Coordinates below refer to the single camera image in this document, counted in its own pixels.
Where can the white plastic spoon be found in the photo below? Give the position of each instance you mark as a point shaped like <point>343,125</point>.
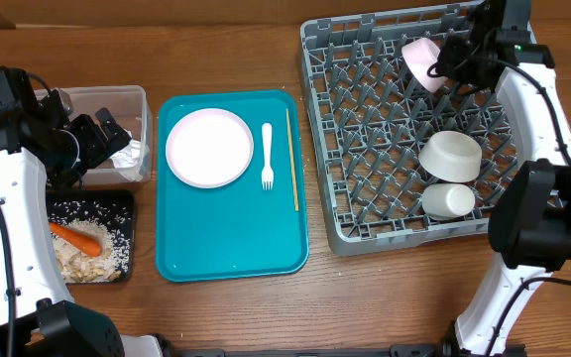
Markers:
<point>267,174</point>

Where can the rice food scraps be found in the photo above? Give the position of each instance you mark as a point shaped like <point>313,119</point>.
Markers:
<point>110,224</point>

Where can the black plastic tray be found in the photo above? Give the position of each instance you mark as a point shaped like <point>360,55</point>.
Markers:
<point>113,195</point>

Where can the white tissue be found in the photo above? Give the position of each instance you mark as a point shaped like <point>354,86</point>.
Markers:
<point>134,162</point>

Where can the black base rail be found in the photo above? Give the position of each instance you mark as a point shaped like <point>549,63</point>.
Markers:
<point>305,353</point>

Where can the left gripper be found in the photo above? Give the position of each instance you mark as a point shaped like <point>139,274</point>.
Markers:
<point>100,147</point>

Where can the large white plate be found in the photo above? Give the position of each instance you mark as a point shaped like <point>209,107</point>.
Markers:
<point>209,148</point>

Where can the white saucer plate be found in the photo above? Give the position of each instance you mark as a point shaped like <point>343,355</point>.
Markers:
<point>451,156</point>

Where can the small white cup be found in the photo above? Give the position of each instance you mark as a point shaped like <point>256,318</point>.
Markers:
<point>445,201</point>

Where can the wooden chopstick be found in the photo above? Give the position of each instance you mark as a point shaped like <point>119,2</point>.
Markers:
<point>292,163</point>

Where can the small white food bowl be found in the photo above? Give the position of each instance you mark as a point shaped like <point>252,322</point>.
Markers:
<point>420,55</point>

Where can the orange carrot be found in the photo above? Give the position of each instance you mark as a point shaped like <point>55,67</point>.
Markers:
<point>83,243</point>

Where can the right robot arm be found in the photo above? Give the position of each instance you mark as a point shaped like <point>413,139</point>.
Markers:
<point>530,226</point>

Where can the grey plastic dishwasher rack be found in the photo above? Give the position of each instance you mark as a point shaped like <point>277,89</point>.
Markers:
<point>370,118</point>

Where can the teal plastic serving tray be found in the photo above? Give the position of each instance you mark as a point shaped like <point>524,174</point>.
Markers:
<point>237,230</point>

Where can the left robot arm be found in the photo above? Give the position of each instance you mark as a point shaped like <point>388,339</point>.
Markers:
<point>41,148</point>

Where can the clear plastic waste bin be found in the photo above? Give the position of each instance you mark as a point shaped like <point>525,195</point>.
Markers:
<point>128,105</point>

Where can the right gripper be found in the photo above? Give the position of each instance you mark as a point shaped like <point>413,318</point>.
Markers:
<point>446,60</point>

